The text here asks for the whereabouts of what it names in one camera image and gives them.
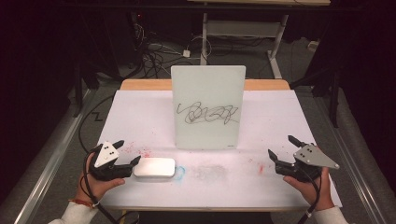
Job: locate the white metal desk frame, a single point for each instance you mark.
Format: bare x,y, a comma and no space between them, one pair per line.
243,28

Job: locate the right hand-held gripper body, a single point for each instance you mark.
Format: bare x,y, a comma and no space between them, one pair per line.
311,157

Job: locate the person's right hand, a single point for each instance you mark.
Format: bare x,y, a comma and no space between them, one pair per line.
317,193

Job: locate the white power adapter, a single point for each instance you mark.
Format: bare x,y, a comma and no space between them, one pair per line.
186,53

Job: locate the white paper sheet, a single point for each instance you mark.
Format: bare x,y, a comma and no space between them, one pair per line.
140,118

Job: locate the aluminium floor rail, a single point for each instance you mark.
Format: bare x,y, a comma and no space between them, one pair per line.
355,174
46,174

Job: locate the white standing whiteboard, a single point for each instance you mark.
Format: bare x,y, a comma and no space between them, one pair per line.
207,90

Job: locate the white whiteboard eraser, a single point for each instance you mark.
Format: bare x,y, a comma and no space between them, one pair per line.
154,167

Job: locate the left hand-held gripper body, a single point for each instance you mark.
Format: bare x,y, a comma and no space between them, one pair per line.
106,155

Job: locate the wooden table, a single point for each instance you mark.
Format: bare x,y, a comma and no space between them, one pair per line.
146,84

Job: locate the person's left hand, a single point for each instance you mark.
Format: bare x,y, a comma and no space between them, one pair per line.
91,188

